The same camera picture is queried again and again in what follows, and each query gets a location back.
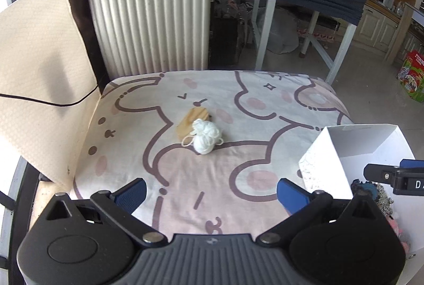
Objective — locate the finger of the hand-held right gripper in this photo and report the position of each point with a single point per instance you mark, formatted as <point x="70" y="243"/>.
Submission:
<point x="381" y="175"/>
<point x="409" y="163"/>

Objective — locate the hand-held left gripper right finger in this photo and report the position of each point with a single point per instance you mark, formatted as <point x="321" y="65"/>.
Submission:
<point x="291" y="197"/>

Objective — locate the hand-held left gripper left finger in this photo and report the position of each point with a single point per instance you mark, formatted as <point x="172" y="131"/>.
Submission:
<point x="131" y="195"/>

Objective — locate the dark scrunchie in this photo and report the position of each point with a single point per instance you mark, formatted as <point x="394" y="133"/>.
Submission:
<point x="364" y="189"/>

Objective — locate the pink knitted item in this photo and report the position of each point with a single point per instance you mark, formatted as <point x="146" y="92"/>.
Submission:
<point x="396" y="227"/>

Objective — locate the white cardboard box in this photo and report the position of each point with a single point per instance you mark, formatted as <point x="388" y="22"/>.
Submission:
<point x="328" y="165"/>

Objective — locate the small wooden block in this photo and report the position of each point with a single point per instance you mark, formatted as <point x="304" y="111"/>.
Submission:
<point x="188" y="122"/>

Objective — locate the white yarn ball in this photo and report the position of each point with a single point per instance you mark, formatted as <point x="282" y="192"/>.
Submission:
<point x="207" y="136"/>

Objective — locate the cartoon printed bed sheet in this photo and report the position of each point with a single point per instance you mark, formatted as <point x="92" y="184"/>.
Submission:
<point x="198" y="179"/>

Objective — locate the green and red carton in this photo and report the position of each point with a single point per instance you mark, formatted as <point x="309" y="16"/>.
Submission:
<point x="414" y="76"/>

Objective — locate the cream kitchen cabinets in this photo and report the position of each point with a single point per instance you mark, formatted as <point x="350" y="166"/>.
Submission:
<point x="374" y="26"/>

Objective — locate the cream textured panel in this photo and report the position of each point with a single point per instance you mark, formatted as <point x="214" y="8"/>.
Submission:
<point x="36" y="73"/>

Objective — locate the dark low bench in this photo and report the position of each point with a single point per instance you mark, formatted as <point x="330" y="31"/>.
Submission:
<point x="318" y="26"/>

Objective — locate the translucent plastic bag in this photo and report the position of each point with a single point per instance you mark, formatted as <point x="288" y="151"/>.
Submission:
<point x="281" y="33"/>

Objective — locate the black shelf unit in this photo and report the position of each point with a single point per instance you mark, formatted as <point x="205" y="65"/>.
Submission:
<point x="225" y="36"/>

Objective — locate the white ribbed suitcase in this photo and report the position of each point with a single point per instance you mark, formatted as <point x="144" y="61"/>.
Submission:
<point x="149" y="16"/>

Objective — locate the brown curtain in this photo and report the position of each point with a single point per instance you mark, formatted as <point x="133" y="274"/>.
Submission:
<point x="79" y="7"/>

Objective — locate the white table frame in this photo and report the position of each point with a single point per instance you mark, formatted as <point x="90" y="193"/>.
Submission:
<point x="344" y="50"/>

